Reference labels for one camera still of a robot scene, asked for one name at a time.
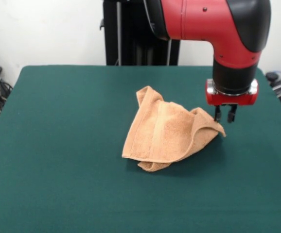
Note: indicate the dark green table cloth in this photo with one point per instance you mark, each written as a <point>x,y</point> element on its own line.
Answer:
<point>57,145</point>

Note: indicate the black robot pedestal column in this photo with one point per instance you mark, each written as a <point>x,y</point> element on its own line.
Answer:
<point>126,36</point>

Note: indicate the tan terry towel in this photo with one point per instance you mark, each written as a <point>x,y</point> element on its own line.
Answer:
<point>160,131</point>

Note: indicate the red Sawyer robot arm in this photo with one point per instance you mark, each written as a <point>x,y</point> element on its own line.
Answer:
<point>203,19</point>

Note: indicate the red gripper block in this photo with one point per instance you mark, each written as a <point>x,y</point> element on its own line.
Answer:
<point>230,100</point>

